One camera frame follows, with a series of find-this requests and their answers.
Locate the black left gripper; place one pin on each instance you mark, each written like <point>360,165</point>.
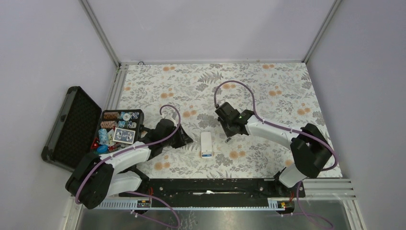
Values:
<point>183,138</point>

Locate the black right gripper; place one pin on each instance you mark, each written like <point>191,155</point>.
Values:
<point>229,133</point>

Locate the white remote control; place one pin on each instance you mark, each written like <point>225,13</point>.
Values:
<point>206,142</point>

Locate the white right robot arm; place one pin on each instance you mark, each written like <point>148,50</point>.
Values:
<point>308,146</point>

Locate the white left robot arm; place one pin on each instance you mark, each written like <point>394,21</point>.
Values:
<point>99,176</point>

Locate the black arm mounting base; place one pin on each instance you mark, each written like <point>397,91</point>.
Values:
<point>221,193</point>

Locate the floral table mat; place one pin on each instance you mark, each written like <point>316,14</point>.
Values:
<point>280,93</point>

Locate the playing card deck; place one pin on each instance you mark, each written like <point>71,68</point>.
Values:
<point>125,136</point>

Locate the black poker chip case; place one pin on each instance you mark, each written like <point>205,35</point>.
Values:
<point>76,129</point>

